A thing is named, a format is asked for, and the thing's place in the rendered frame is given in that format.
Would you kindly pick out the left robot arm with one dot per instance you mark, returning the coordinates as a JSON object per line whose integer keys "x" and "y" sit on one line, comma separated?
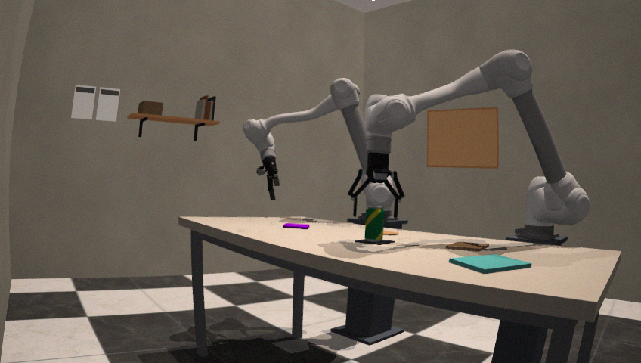
{"x": 556, "y": 198}

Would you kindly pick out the teal flat square slab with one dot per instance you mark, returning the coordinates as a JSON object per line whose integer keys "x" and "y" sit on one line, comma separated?
{"x": 490, "y": 263}

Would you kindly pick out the dark grey square coaster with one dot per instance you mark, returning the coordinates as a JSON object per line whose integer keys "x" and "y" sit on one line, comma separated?
{"x": 377, "y": 243}

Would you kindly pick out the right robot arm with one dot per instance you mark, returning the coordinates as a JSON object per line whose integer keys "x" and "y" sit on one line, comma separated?
{"x": 345, "y": 95}

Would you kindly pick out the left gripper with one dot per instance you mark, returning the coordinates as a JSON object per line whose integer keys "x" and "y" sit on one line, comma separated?
{"x": 376, "y": 160}

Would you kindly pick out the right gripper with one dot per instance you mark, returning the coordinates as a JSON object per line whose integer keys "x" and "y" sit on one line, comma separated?
{"x": 271, "y": 174}

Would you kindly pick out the green drink can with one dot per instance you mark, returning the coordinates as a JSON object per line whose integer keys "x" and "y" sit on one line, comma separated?
{"x": 374, "y": 224}

